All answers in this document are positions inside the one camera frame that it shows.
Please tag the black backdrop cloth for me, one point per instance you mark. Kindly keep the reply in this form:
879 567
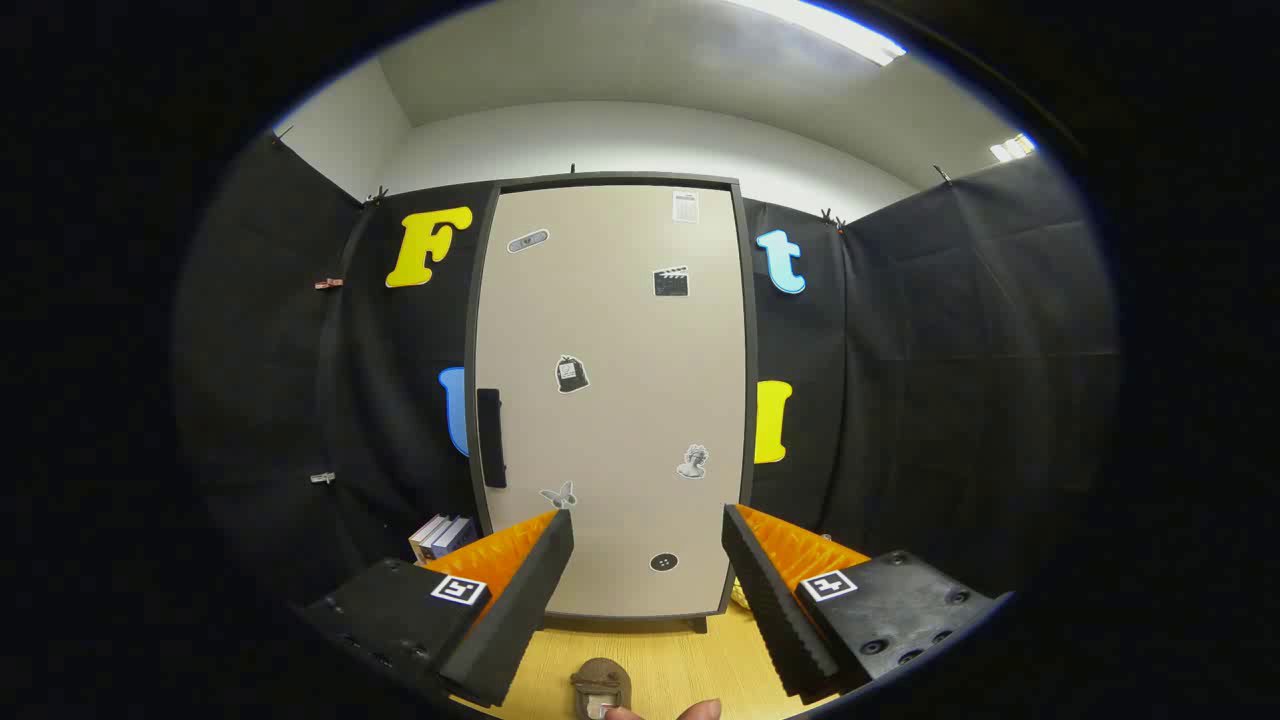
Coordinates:
950 350

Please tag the small ceiling light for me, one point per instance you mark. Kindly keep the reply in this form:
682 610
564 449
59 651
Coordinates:
1012 148

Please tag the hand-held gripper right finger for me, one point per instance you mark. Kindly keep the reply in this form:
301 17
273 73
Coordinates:
775 610

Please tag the grey shoe cabinet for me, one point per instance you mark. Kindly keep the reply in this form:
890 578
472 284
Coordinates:
751 350

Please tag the brown fuzzy shoe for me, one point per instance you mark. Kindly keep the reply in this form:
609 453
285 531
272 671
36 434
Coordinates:
598 680

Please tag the blue book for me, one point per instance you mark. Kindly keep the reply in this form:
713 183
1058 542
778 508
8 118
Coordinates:
455 537

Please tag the long ceiling light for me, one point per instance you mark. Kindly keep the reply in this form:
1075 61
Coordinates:
830 33

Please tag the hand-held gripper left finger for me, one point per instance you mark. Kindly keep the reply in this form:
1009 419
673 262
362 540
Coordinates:
520 610

